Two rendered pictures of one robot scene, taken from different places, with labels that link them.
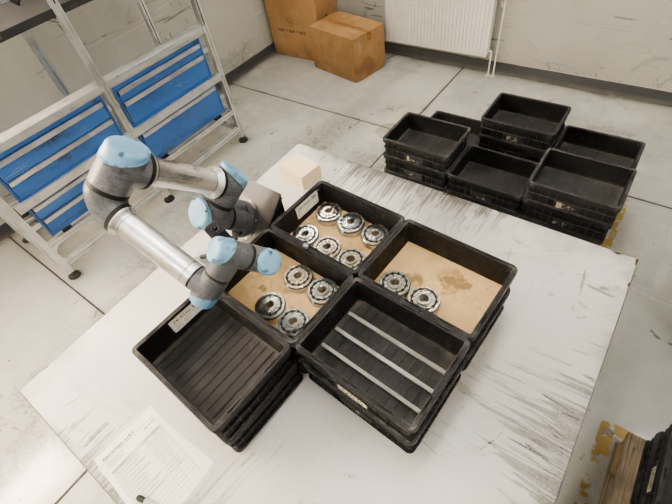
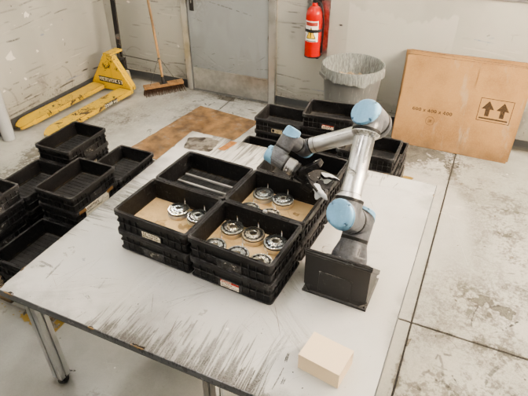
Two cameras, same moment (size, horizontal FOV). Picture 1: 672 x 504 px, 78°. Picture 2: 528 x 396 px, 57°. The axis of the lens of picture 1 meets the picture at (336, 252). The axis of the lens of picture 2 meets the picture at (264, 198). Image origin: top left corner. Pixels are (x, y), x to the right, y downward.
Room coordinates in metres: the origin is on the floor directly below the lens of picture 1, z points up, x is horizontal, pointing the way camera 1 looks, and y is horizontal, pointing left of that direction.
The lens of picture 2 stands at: (2.56, -0.49, 2.23)
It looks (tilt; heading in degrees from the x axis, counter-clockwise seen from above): 35 degrees down; 160
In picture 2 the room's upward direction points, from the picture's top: straight up
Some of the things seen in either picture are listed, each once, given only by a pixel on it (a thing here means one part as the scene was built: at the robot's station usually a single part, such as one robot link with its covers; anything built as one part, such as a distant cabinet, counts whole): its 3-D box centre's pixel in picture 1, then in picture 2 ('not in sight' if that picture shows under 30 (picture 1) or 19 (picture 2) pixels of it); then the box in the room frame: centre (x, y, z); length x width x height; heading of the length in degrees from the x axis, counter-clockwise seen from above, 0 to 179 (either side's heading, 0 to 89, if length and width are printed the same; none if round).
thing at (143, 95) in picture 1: (176, 101); not in sight; (2.81, 0.89, 0.60); 0.72 x 0.03 x 0.56; 136
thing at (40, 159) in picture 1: (76, 167); not in sight; (2.24, 1.45, 0.60); 0.72 x 0.03 x 0.56; 136
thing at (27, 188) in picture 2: not in sight; (38, 198); (-0.50, -1.01, 0.31); 0.40 x 0.30 x 0.34; 136
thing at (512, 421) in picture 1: (342, 366); (247, 280); (0.76, 0.07, 0.35); 1.60 x 1.60 x 0.70; 46
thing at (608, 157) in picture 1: (586, 173); not in sight; (1.63, -1.48, 0.31); 0.40 x 0.30 x 0.34; 46
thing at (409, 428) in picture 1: (380, 345); (205, 174); (0.53, -0.07, 0.92); 0.40 x 0.30 x 0.02; 43
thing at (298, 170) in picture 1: (300, 171); (325, 359); (1.60, 0.09, 0.74); 0.16 x 0.12 x 0.07; 37
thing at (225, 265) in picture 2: (338, 233); (245, 241); (1.03, -0.02, 0.87); 0.40 x 0.30 x 0.11; 43
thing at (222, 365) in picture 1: (216, 357); (302, 174); (0.63, 0.42, 0.87); 0.40 x 0.30 x 0.11; 43
